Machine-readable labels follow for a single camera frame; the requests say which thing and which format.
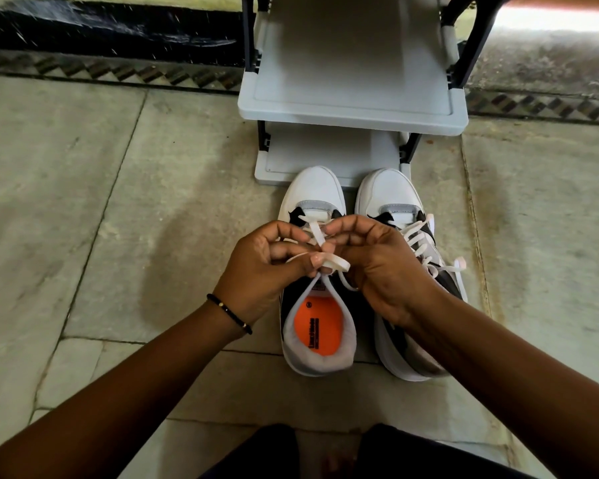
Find person's left forearm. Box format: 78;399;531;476
0;300;248;479

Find person's black trousers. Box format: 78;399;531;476
199;423;536;479

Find orange shoe insole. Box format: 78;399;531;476
294;294;344;357

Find person's right forearm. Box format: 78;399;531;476
404;290;599;479

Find black bead bracelet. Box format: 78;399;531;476
206;293;254;336

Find white grey black sneaker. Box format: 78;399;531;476
278;166;358;378
354;168;469;383

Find person's left hand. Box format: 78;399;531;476
214;220;336;328

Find white black plastic shoe rack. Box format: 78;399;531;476
237;0;513;189

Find person's right hand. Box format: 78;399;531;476
322;214;446;331

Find white shoelace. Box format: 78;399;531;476
388;213;469;303
282;222;359;293

